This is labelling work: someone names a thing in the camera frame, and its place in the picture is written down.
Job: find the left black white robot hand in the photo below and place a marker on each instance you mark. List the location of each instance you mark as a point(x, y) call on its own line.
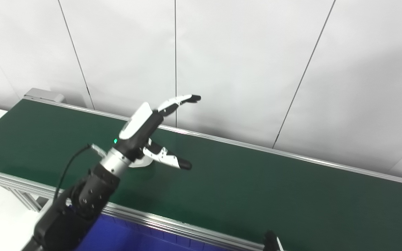
point(141, 125)

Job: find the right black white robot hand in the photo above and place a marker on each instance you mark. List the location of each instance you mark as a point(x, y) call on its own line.
point(270, 241)

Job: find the white cylindrical plastic part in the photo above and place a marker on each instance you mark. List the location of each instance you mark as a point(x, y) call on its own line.
point(141, 163)

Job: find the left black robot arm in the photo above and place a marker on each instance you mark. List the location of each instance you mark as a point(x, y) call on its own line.
point(82, 198)

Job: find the green conveyor belt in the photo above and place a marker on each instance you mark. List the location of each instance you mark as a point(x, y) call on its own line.
point(257, 181)
point(152, 218)

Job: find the grey conveyor end cover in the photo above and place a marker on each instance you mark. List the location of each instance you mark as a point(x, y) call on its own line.
point(44, 94)

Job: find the blue plastic bin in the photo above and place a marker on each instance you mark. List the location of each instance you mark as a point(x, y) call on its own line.
point(124, 235)

